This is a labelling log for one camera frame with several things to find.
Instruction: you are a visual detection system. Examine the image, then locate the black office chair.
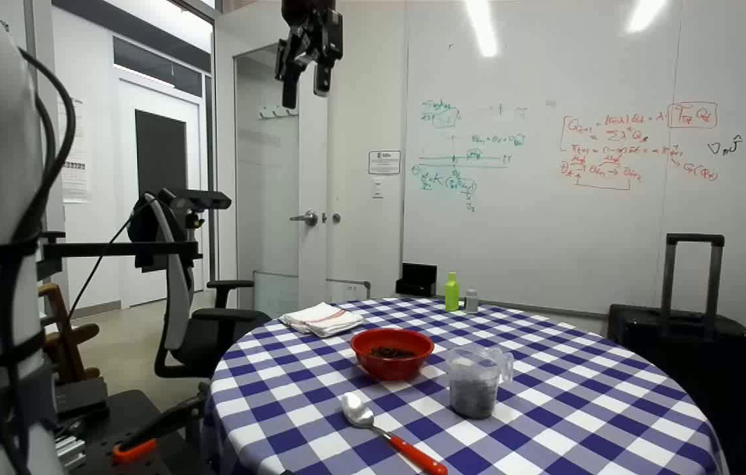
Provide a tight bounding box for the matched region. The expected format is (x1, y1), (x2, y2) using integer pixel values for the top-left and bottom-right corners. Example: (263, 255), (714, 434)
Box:
(129, 188), (274, 380)

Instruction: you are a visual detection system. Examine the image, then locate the black mounting bar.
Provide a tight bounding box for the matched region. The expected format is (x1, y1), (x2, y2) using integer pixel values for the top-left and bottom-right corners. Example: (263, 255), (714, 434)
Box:
(38, 240), (205, 263)

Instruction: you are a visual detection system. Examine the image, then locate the white towel with red stripes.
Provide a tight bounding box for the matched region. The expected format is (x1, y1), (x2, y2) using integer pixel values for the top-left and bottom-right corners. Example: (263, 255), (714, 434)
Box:
(279, 301), (367, 341)

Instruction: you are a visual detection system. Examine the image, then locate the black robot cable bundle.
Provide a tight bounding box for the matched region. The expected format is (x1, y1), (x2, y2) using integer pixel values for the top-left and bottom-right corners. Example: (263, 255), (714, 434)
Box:
(0, 46), (80, 475)

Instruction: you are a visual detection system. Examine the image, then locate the black base platform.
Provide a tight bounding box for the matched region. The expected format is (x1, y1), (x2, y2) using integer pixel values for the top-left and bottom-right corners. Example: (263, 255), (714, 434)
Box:
(52, 385), (216, 475)

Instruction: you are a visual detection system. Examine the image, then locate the orange handled tool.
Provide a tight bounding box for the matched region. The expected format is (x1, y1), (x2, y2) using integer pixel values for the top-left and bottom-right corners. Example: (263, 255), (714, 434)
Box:
(111, 434), (160, 466)

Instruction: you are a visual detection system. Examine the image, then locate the brown wooden stand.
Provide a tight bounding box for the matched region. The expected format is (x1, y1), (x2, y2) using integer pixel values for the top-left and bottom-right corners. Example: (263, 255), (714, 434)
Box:
(38, 279), (103, 385)

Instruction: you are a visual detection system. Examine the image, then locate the clear plastic measuring cup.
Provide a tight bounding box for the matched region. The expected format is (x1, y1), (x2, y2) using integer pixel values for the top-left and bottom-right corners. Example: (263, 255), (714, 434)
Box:
(442, 341), (517, 422)

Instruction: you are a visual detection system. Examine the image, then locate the red bowl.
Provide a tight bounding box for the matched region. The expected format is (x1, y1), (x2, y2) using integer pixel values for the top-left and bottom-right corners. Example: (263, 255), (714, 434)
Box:
(351, 323), (437, 383)

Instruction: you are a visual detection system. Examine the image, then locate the black box behind table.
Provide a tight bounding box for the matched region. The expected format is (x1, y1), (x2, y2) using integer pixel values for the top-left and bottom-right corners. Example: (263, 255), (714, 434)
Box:
(392, 260), (440, 301)

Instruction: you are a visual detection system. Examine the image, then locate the blue white checkered tablecloth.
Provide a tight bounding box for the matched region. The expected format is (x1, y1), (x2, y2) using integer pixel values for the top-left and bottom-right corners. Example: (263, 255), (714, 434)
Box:
(205, 294), (730, 475)

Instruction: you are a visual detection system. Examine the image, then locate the black suitcase with handle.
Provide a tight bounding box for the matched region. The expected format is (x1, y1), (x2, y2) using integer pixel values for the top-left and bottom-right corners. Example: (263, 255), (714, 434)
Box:
(606, 231), (746, 475)

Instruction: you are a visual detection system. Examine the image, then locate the paper sign on wall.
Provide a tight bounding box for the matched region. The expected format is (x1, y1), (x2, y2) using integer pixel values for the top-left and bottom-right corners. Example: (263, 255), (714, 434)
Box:
(367, 148), (404, 180)

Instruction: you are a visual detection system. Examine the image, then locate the silver door handle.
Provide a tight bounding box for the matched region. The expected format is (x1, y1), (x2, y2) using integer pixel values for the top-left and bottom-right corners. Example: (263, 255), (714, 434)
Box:
(288, 207), (322, 230)

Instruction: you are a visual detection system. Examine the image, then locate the white door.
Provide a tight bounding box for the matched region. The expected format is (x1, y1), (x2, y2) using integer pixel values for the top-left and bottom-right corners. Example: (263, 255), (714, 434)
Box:
(233, 42), (333, 320)

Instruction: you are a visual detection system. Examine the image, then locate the whiteboard with writing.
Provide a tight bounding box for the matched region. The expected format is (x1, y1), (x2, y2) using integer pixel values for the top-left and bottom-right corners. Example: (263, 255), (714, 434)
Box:
(401, 0), (746, 338)

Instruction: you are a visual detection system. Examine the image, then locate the white spoon with red handle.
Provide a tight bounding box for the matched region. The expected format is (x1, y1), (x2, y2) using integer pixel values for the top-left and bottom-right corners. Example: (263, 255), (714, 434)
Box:
(337, 389), (451, 475)

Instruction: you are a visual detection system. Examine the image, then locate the green bottle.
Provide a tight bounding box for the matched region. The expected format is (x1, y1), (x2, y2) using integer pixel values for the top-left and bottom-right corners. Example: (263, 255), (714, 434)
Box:
(442, 271), (465, 316)

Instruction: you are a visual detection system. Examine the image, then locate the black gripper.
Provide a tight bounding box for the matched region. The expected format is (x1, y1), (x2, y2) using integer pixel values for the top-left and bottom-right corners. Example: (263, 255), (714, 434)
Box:
(274, 0), (345, 111)

